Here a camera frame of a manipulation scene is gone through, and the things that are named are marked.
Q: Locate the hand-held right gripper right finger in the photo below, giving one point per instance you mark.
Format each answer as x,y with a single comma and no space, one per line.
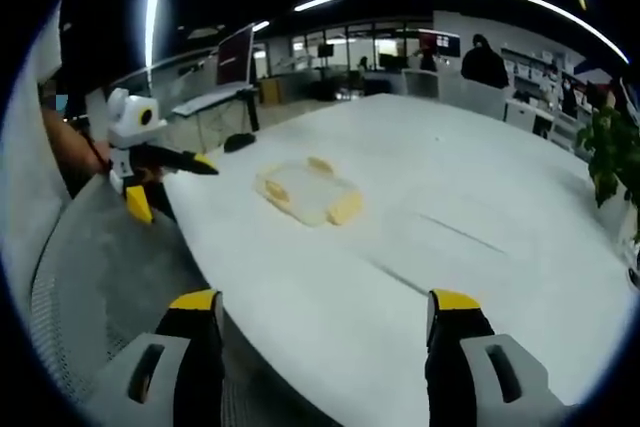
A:
450,367

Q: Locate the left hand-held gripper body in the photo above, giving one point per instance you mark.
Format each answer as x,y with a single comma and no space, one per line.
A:
127,122

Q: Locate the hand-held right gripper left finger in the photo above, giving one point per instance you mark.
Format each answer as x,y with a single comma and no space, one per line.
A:
195,362

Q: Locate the black computer mouse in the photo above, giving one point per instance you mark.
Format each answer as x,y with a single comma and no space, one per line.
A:
239,142

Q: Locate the tilted white drafting desk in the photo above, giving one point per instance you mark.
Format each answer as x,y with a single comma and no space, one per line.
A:
210,99

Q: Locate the grey mesh chair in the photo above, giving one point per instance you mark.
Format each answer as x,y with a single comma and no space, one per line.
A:
100,272

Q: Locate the person's white clothing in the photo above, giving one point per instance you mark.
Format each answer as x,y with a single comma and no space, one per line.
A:
27,172

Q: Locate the brown cardboard box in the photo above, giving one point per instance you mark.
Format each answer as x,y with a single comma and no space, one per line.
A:
271,91

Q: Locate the dark monitor on stand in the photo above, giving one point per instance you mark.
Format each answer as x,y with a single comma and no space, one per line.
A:
235,54

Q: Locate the clear plastic tray yellow clips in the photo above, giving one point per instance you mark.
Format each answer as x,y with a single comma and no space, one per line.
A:
310,192

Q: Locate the white low cabinet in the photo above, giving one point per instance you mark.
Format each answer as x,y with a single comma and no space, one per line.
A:
529,117

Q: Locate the green potted plant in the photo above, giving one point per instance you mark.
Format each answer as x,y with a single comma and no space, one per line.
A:
612,157

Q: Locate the white partition panel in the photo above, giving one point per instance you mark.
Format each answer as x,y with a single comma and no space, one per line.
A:
465,97

